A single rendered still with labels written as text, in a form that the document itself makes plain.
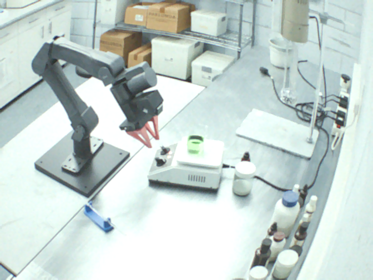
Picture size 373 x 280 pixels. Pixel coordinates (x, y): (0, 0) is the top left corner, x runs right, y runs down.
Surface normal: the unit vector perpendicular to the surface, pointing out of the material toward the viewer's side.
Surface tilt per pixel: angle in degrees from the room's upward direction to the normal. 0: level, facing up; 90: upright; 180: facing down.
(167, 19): 89
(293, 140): 0
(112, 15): 92
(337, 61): 90
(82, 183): 2
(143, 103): 103
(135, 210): 0
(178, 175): 90
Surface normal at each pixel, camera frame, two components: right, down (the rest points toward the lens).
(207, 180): -0.16, 0.54
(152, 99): 0.70, -0.05
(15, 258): 0.05, -0.84
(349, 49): -0.44, 0.47
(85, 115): 0.77, -0.39
